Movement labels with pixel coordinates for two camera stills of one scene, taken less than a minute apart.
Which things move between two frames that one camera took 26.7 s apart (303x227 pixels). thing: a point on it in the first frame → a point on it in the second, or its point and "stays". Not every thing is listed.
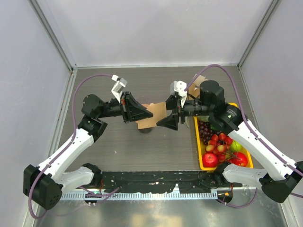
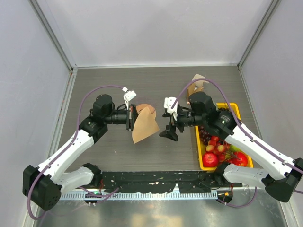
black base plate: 160,181 stays
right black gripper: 171,121 → 170,133
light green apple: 235,146 stays
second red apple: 239,159 stays
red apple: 209,160 stays
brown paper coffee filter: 158,111 → 145,126
